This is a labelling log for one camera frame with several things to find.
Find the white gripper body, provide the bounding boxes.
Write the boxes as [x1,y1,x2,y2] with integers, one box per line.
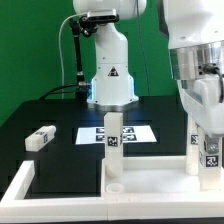
[177,75,224,136]

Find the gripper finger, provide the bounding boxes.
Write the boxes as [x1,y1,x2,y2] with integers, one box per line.
[205,135,221,155]

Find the white desk top tray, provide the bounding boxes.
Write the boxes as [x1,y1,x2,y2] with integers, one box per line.
[101,156,224,203]

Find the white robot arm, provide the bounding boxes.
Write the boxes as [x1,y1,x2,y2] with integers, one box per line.
[73,0,224,156]

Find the white fiducial marker sheet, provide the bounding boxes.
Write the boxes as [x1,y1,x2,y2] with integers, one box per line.
[75,125,156,145]

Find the black camera stand pole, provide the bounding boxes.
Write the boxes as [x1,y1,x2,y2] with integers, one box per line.
[69,19,90,101]

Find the grey camera on stand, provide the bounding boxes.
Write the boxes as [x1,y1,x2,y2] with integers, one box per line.
[81,9,119,23]

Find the black cables on table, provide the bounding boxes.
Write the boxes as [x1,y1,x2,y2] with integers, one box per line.
[39,83,91,101]

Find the white camera cable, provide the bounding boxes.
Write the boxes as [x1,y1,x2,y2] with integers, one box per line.
[57,12,88,100]

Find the white U-shaped obstacle frame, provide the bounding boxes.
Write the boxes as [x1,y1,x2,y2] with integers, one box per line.
[0,161,224,224]

